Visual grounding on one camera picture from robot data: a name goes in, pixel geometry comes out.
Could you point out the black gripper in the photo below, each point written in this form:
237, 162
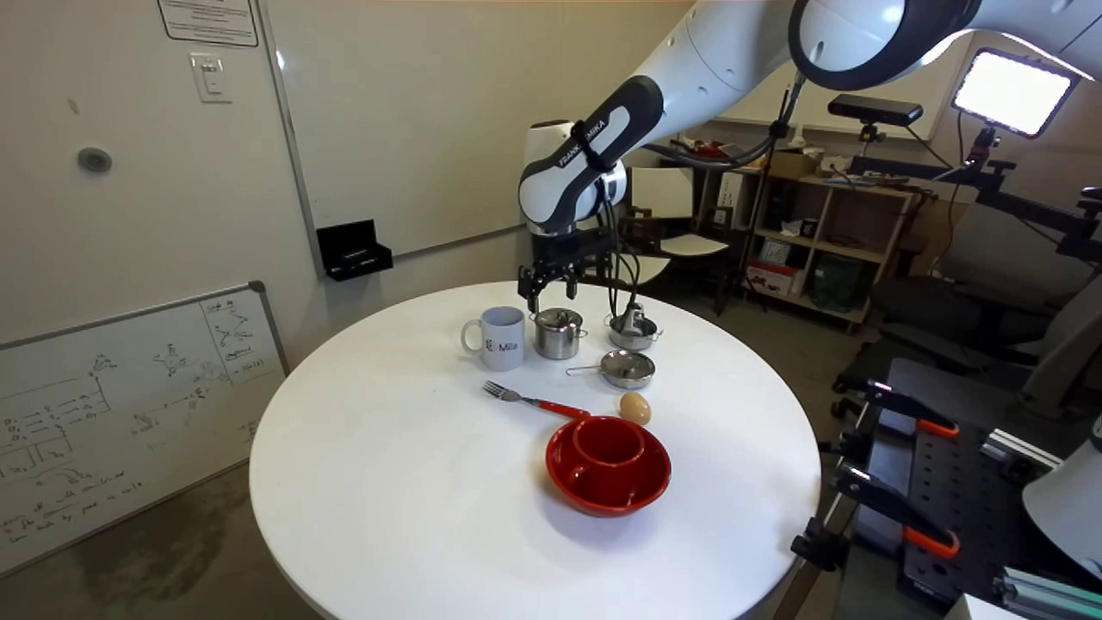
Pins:
560, 261

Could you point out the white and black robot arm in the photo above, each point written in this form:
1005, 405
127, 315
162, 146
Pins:
716, 57

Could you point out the steel cup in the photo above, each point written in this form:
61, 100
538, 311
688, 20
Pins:
560, 331

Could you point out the white mug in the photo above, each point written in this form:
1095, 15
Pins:
496, 340

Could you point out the small steel pot with bottle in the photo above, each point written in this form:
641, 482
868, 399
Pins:
633, 329

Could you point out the white folding chair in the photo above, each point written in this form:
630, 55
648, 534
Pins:
678, 223

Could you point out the small steel lidded pot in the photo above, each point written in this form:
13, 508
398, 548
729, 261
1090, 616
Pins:
624, 369

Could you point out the beige egg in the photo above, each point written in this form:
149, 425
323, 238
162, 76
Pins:
637, 408

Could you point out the red cup in bowl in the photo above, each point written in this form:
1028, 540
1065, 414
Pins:
609, 441

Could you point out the wooden shelf unit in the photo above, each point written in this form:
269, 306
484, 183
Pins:
824, 243

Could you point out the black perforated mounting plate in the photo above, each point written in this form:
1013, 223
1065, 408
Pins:
964, 486

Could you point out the bright studio light panel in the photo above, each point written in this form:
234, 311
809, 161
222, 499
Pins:
1010, 94

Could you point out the red-handled fork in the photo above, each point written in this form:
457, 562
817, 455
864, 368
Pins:
532, 401

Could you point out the black camera on stand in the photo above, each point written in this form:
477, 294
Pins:
876, 112

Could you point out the left orange-handled black clamp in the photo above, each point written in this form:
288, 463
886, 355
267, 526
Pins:
828, 548

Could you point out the wall light switch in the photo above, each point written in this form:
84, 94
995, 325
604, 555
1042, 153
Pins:
211, 76

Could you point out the whiteboard leaning on wall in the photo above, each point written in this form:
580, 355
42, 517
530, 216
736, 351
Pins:
110, 418

